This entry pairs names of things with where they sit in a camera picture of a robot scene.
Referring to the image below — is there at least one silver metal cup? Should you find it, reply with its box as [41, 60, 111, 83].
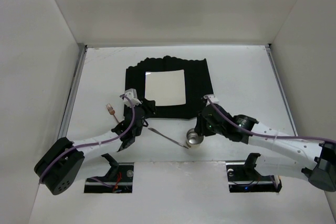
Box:
[185, 129, 204, 155]

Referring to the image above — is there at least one copper handled knife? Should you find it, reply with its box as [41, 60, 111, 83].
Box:
[148, 127, 188, 149]

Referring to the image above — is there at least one copper fork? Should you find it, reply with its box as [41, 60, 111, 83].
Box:
[106, 103, 122, 124]

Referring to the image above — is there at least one black cloth placemat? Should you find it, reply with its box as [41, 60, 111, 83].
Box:
[125, 56, 214, 120]

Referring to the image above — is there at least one white square plate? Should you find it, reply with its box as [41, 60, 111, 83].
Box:
[144, 70, 186, 106]

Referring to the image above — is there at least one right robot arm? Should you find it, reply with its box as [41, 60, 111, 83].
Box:
[195, 104, 335, 192]

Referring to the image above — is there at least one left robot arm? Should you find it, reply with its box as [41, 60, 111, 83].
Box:
[34, 99, 156, 195]

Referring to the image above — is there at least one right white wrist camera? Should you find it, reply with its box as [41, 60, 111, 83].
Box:
[204, 94, 219, 104]

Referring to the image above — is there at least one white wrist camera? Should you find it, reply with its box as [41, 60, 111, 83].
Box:
[120, 88, 142, 108]
[204, 94, 219, 104]

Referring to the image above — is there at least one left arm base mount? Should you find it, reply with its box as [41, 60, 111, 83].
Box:
[83, 163, 134, 194]

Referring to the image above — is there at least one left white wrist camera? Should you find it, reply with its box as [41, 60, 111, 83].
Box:
[120, 88, 142, 108]

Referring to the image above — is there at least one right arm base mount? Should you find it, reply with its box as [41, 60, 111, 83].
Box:
[226, 161, 282, 193]

